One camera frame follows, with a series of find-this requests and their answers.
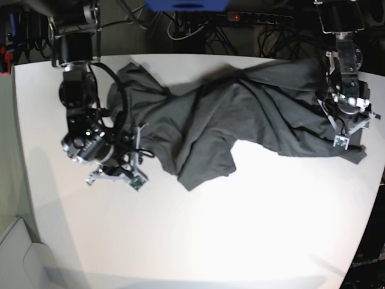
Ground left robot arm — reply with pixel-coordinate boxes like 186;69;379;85
314;1;374;138

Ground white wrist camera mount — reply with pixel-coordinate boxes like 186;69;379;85
318;99;381;151
85;124;155;191

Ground blue box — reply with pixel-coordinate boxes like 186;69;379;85
146;0;230;11

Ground black equipment with cables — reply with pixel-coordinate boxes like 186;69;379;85
1;7;52;64

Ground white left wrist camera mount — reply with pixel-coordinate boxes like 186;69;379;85
318;99;381;151

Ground white cable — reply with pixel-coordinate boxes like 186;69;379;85
167;17;208;41

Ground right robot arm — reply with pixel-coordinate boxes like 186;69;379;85
26;1;149;183

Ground grey chair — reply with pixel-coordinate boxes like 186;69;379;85
1;219;57;288

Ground black power strip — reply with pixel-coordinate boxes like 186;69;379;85
213;11;294;25

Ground dark grey t-shirt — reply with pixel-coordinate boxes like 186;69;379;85
117;58;366;191

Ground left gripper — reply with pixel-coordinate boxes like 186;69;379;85
321;105;372;135

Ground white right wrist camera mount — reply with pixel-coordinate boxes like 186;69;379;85
85;124;155;191

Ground red clamp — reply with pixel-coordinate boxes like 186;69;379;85
0;45;13;75

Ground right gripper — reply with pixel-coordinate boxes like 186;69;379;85
99;135;153;178

